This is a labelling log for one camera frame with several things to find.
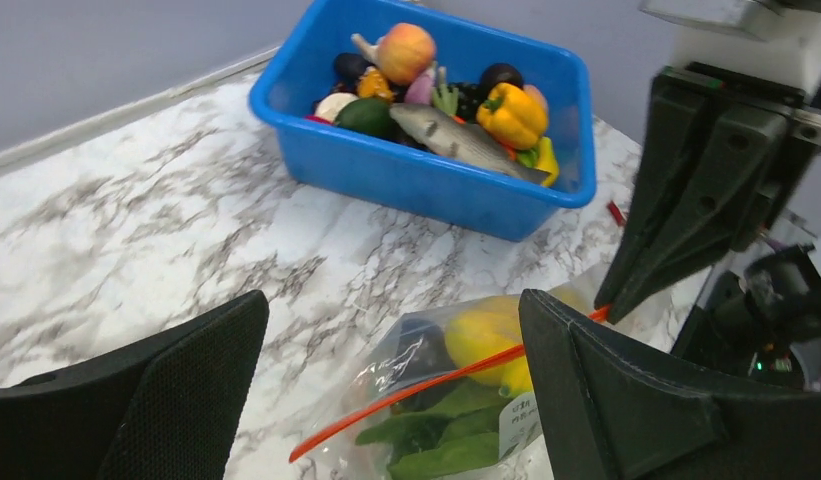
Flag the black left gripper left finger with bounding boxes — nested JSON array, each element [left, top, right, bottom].
[[0, 290, 269, 479]]

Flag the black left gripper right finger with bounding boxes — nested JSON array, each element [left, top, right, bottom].
[[519, 289, 821, 479]]

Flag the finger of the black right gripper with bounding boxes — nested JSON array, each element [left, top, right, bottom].
[[606, 105, 821, 324], [594, 66, 735, 308]]

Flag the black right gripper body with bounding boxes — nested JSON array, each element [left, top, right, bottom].
[[671, 62, 821, 392]]

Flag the yellow fake squash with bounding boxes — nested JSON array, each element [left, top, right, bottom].
[[444, 296, 534, 398]]

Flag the clear zip top bag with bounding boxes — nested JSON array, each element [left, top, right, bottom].
[[289, 264, 650, 480]]

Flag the yellow fake banana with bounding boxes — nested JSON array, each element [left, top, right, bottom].
[[534, 137, 560, 187]]

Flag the green fake leafy vegetable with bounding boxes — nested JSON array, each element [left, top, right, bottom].
[[355, 380, 510, 479]]

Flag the yellow fake bell pepper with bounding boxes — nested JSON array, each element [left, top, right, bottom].
[[476, 83, 549, 150]]

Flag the dark fake plum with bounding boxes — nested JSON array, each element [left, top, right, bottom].
[[478, 62, 524, 98]]

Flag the dark fake eggplant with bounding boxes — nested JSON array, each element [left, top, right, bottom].
[[390, 318, 456, 413]]

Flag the black fake grapes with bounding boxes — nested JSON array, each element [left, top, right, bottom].
[[450, 82, 488, 123]]

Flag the grey fake fish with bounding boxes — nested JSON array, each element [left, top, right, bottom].
[[389, 103, 553, 185]]

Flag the purple fake onion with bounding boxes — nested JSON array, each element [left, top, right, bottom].
[[404, 62, 437, 105]]

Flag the fake peach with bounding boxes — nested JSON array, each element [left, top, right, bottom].
[[376, 23, 437, 86]]

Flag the green fake avocado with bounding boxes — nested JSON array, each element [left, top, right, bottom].
[[333, 97, 399, 140]]

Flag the orange fake corn piece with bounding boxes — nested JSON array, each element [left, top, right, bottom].
[[356, 66, 395, 104]]

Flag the red fake apple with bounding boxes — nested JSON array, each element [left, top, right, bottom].
[[304, 115, 334, 125]]

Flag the white fake garlic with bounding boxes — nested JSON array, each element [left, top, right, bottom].
[[314, 92, 358, 123]]

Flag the small red tag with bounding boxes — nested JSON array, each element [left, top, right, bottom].
[[606, 201, 627, 227]]

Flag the blue plastic bin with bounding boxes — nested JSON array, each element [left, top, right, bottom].
[[249, 0, 597, 242]]

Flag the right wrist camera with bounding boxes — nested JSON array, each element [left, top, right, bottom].
[[639, 0, 821, 97]]

